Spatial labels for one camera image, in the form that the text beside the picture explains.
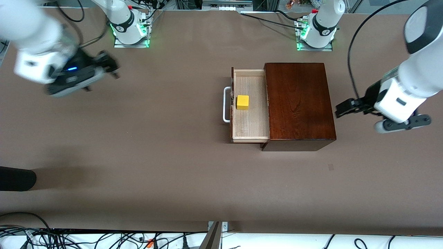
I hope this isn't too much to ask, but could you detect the wooden drawer with white handle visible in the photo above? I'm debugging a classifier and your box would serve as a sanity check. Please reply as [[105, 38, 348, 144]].
[[223, 67, 270, 143]]

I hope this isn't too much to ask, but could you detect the dark brown wooden cabinet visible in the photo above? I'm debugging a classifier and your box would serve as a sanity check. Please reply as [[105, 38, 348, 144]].
[[261, 63, 337, 151]]

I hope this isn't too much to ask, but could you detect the black cylindrical object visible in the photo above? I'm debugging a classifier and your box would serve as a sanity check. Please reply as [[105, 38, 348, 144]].
[[0, 166, 37, 192]]

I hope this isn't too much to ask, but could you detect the white power strip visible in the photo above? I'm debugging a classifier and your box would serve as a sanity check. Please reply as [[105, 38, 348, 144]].
[[202, 0, 254, 11]]

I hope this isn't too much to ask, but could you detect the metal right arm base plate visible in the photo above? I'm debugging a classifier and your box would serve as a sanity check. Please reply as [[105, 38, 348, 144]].
[[114, 35, 150, 48]]

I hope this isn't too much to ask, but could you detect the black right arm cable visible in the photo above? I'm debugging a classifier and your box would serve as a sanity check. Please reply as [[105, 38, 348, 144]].
[[57, 0, 111, 49]]

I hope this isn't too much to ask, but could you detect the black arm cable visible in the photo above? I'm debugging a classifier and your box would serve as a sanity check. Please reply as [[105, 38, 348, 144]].
[[57, 0, 111, 49], [348, 0, 410, 101]]

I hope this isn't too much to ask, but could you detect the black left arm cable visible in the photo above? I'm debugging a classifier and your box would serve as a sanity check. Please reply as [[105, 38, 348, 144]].
[[348, 0, 410, 101]]

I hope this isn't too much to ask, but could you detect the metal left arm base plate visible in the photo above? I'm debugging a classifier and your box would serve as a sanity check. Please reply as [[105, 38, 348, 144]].
[[297, 38, 333, 52]]

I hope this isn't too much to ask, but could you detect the black cable on table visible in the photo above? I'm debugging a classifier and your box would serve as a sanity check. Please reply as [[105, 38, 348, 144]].
[[241, 10, 306, 29]]

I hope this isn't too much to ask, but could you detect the black looping cable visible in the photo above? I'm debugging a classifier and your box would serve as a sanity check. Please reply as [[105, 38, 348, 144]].
[[0, 212, 52, 232]]

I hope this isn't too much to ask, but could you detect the tangled black cable bundle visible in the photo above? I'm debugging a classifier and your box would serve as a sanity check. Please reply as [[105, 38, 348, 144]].
[[0, 225, 208, 249]]

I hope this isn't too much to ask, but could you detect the aluminium profile post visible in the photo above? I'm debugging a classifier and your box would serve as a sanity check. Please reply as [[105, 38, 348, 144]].
[[199, 221, 229, 249]]

